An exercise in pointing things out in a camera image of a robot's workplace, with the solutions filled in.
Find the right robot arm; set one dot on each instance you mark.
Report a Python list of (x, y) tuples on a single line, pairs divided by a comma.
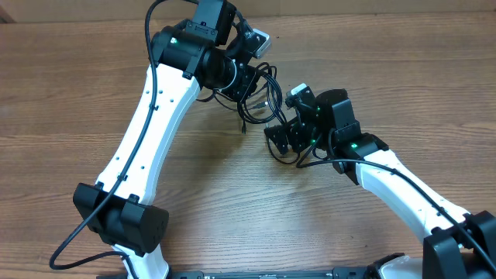
[(455, 242)]

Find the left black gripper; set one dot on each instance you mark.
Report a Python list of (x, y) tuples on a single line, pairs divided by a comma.
[(247, 84)]

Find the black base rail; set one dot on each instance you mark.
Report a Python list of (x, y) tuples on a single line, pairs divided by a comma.
[(335, 273)]

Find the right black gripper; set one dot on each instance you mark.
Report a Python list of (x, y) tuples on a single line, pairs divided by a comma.
[(292, 130)]

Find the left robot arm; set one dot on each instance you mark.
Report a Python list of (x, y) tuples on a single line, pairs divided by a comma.
[(206, 51)]

